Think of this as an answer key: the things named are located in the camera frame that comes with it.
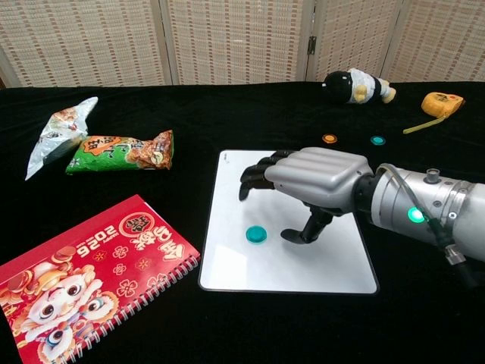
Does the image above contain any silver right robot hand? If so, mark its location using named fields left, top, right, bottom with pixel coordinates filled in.
left=238, top=146, right=374, bottom=243

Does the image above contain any black white plush toy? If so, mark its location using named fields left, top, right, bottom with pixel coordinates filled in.
left=323, top=67, right=398, bottom=106

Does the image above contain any black tablecloth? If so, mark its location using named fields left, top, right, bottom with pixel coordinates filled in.
left=0, top=81, right=485, bottom=364

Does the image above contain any white magnetic board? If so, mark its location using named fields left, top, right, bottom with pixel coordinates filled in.
left=198, top=149, right=380, bottom=295

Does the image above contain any yellow tape measure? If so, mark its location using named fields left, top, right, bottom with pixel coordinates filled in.
left=402, top=91, right=466, bottom=135

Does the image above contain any woven folding screen panel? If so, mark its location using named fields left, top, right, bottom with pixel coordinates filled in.
left=380, top=0, right=485, bottom=83
left=0, top=0, right=170, bottom=89
left=306, top=0, right=403, bottom=83
left=158, top=0, right=316, bottom=86

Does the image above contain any green snack bag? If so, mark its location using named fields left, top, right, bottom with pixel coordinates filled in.
left=64, top=129, right=174, bottom=175

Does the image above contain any red spiral calendar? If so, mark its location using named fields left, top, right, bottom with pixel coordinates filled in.
left=0, top=194, right=202, bottom=364

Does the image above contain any silver snack bag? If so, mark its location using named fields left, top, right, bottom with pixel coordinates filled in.
left=24, top=96, right=99, bottom=181

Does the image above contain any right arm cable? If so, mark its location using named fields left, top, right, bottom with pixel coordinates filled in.
left=380, top=163, right=485, bottom=291

